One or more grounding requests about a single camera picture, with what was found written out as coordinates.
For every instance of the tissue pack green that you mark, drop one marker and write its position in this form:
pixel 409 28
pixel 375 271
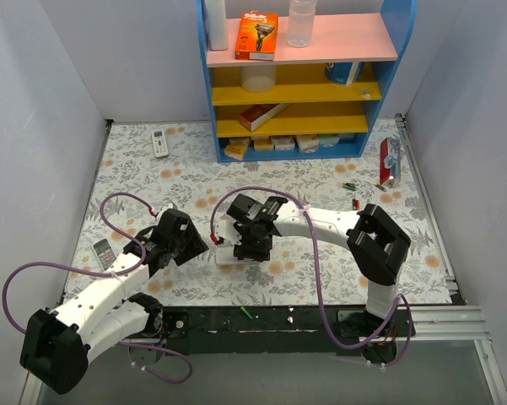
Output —
pixel 328 140

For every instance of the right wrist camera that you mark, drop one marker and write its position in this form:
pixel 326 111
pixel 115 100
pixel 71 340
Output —
pixel 224 231

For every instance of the white air conditioner remote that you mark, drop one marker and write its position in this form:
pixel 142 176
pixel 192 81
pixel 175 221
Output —
pixel 160 145

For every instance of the white bottle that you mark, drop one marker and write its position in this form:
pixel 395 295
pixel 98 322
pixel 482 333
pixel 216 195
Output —
pixel 217 24

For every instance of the aluminium frame rail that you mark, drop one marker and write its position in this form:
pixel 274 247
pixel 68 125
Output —
pixel 449 323

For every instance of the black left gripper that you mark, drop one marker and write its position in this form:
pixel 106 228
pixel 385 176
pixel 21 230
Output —
pixel 190 244

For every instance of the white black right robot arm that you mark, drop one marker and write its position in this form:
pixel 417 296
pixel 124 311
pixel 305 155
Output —
pixel 377 243

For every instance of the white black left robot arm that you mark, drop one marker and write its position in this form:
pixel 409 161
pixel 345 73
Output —
pixel 60 344

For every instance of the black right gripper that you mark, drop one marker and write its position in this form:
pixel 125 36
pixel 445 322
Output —
pixel 251 249

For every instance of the orange razor box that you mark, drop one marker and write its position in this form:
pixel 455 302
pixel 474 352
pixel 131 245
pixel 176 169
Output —
pixel 257 36

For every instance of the blue shelf unit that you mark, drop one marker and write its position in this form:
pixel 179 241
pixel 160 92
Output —
pixel 317 105

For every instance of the yellow red small box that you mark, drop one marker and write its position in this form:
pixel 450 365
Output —
pixel 236 148

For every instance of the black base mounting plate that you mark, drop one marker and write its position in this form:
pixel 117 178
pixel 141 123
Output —
pixel 278 330

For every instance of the white translucent cup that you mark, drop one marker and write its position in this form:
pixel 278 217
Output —
pixel 258 79

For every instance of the clear plastic bottle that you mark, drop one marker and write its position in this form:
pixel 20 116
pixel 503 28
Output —
pixel 300 23

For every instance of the red toothpaste box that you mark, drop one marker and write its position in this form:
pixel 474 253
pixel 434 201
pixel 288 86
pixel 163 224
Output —
pixel 390 162

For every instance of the green battery pair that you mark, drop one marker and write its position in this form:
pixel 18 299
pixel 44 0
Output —
pixel 349 185

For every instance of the grey calculator remote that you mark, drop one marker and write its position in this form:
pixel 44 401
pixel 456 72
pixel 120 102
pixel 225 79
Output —
pixel 104 253

